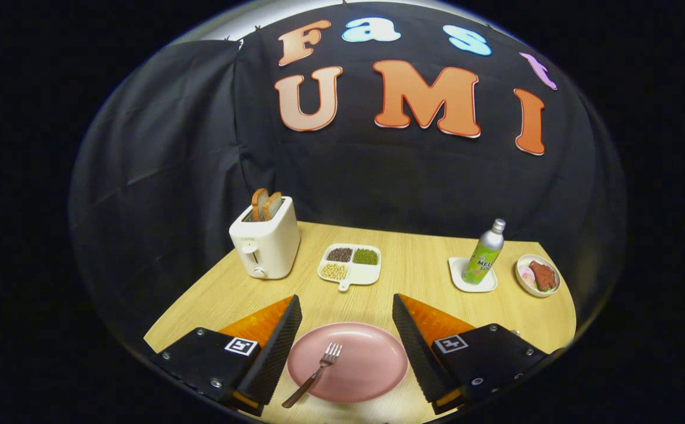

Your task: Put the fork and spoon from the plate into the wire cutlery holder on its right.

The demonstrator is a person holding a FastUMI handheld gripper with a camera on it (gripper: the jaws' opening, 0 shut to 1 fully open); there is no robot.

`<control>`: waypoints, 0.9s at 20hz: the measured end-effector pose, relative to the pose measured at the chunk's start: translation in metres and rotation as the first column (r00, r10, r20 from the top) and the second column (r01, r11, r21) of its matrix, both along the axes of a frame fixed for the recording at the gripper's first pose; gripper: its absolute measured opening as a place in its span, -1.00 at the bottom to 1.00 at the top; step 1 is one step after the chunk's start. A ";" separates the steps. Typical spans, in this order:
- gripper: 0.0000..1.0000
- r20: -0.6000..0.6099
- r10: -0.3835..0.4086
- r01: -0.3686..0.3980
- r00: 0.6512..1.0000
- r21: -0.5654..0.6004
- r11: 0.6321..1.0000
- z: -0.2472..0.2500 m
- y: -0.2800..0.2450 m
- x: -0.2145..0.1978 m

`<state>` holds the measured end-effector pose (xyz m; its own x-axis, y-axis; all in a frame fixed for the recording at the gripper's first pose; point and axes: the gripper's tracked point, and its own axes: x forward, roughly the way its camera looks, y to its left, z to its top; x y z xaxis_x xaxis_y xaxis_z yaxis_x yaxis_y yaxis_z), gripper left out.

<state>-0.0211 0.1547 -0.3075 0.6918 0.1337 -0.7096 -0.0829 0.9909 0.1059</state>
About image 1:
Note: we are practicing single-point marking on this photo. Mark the toast bread slice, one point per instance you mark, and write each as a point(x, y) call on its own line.
point(258, 203)
point(272, 206)

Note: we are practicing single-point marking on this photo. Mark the pink round plate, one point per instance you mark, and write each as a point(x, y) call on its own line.
point(366, 365)

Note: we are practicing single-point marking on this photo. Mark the green soda bottle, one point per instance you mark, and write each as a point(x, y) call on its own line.
point(480, 259)

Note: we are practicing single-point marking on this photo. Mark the white oval plate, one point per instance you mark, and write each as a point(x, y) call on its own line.
point(530, 292)

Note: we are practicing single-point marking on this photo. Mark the pile of green beans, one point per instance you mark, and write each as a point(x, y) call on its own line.
point(366, 257)

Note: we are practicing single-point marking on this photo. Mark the white toaster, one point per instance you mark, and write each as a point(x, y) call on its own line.
point(271, 247)

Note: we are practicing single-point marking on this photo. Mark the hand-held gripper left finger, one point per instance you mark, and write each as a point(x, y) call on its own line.
point(277, 353)

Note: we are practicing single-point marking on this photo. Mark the pile of dark red beans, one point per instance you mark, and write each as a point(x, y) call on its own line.
point(339, 255)

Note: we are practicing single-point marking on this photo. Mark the pile of yellow soybeans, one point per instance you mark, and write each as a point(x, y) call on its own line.
point(334, 271)

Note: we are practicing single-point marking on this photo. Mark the white divided dish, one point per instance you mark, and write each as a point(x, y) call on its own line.
point(366, 273)

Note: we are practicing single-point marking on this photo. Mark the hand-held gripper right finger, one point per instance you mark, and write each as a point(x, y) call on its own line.
point(416, 353)

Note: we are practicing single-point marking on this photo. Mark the red-brown meat piece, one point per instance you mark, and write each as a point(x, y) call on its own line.
point(543, 275)

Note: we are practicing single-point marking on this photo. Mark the white square coaster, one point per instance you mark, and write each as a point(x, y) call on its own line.
point(457, 272)

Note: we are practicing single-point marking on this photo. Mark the pink ham slice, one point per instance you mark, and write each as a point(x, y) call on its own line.
point(526, 271)
point(529, 281)

